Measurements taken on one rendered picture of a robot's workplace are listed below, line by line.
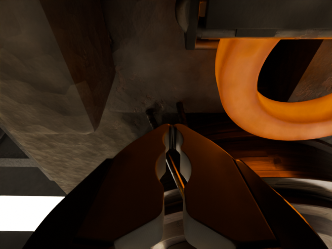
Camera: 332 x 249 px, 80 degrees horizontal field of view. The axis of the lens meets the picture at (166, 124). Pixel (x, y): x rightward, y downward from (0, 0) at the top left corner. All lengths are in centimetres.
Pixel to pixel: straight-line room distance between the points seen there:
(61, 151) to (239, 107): 44
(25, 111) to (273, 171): 26
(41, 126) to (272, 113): 21
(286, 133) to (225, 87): 10
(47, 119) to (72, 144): 32
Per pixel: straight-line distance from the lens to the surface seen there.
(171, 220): 34
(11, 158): 650
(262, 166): 29
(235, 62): 17
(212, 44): 23
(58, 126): 19
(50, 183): 885
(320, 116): 26
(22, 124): 20
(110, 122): 41
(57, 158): 58
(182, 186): 25
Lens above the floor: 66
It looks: 48 degrees up
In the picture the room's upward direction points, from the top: 179 degrees clockwise
